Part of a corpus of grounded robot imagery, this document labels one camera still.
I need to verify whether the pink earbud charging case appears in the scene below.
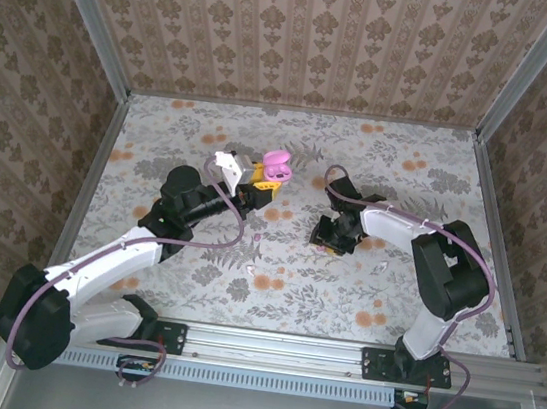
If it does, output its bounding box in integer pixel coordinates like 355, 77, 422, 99
259, 147, 296, 186

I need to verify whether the black connector box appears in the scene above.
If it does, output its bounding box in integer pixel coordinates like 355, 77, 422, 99
390, 387, 431, 409
114, 353, 162, 386

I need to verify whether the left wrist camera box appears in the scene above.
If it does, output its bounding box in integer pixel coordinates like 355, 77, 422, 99
208, 148, 261, 194

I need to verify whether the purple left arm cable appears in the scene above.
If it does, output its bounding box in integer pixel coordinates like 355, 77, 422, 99
1, 132, 255, 404

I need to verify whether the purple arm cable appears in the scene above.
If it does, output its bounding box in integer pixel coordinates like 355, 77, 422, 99
1, 132, 255, 404
293, 163, 513, 409

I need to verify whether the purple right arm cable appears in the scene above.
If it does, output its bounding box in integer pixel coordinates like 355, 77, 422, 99
293, 163, 513, 409

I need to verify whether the aluminium table side rail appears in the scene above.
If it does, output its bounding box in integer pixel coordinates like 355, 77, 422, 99
45, 84, 134, 278
444, 132, 547, 364

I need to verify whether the aluminium mounting rail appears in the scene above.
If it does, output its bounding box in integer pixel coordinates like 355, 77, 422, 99
9, 295, 545, 402

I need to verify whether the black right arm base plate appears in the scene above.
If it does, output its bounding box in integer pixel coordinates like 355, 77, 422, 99
358, 345, 456, 392

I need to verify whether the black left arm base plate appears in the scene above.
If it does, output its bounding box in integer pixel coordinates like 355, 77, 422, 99
95, 311, 189, 358

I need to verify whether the grey slotted cable duct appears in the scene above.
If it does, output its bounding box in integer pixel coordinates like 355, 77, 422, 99
50, 342, 405, 409

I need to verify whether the aluminium corner post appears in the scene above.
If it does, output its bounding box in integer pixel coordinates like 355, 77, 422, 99
25, 0, 145, 101
474, 0, 547, 150

